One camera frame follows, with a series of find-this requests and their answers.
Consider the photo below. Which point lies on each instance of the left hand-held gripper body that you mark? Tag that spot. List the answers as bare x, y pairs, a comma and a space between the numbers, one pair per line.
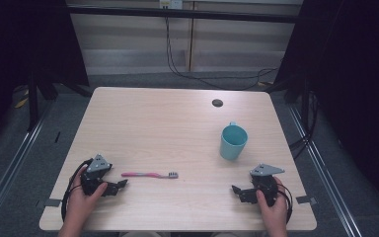
93, 179

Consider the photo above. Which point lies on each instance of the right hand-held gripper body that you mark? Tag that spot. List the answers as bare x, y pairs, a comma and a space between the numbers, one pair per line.
265, 184

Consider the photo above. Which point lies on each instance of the pink toothbrush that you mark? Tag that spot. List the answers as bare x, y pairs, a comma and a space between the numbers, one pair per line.
144, 174

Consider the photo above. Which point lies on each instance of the light blue cup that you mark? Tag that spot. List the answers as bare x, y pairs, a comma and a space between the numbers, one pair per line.
232, 149

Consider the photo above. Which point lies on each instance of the person's left hand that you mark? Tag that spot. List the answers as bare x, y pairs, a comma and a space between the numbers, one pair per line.
80, 204

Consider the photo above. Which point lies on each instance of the person's right hand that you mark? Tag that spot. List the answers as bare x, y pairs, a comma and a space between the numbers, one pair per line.
274, 214

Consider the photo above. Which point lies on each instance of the grey tape strip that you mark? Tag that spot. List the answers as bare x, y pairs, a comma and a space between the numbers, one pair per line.
304, 199
53, 202

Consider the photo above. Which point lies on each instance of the dark round table grommet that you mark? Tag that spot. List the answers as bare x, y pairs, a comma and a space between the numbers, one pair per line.
217, 103

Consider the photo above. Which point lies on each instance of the black metal stand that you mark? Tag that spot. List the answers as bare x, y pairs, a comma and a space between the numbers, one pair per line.
33, 105

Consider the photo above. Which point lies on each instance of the yellow floor marker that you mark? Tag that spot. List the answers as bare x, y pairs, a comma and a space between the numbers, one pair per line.
21, 103

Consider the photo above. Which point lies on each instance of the dark curtain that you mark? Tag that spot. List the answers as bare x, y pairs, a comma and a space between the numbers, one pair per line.
29, 39
352, 82

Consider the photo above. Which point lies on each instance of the black horizontal bar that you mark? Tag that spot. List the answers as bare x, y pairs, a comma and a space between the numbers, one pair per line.
184, 14

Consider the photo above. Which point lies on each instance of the metal floor rail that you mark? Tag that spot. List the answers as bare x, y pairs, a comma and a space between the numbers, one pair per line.
325, 177
16, 154

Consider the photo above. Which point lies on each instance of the wooden wall post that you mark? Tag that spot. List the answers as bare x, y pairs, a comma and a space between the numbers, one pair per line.
189, 42

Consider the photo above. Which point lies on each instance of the white wall socket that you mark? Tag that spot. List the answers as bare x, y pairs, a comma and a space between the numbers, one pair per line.
174, 4

